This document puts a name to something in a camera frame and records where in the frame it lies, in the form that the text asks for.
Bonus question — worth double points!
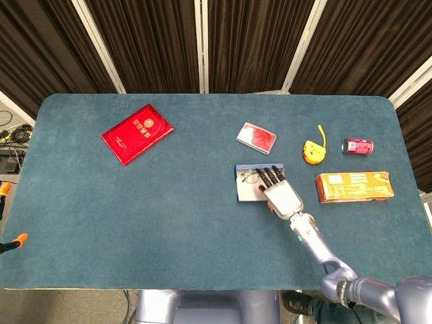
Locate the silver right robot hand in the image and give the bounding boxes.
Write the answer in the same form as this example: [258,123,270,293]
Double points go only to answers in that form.
[255,165,304,220]

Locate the yellow tape measure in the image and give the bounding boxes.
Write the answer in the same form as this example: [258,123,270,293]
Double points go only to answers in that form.
[301,124,328,165]

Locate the small red white packet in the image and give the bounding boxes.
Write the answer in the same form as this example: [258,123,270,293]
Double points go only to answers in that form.
[235,121,278,155]

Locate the orange carton box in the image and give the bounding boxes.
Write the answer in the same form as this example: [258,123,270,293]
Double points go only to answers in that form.
[315,171,395,205]

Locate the red soda can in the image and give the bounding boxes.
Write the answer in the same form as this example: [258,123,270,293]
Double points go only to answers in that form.
[341,137,375,157]

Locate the black shoe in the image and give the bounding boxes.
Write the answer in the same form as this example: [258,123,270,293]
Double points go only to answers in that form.
[282,290,313,317]

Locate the person's leg in jeans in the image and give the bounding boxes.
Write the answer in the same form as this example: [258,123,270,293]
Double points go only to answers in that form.
[308,296,402,324]

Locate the grey robot torso base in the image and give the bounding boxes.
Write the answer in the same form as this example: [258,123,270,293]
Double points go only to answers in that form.
[134,289,281,324]

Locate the dark brown curtain panel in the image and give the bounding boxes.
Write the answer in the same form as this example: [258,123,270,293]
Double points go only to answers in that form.
[0,0,117,119]
[84,0,200,95]
[396,86,432,194]
[207,0,317,94]
[290,0,432,99]

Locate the blue table cloth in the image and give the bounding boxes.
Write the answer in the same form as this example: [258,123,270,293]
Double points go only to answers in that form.
[0,93,432,291]

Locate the red certificate booklet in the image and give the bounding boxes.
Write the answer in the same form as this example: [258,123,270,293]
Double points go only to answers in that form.
[100,103,175,167]

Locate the black floor power box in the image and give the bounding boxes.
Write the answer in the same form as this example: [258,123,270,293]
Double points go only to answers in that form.
[0,148,26,175]

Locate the white screen frame post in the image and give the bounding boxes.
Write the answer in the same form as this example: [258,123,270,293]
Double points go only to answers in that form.
[0,90,36,128]
[281,0,327,95]
[387,55,432,109]
[194,0,209,95]
[72,0,126,95]

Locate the black floor cable bundle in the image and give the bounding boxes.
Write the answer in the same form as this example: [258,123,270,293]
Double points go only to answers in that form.
[0,123,34,146]

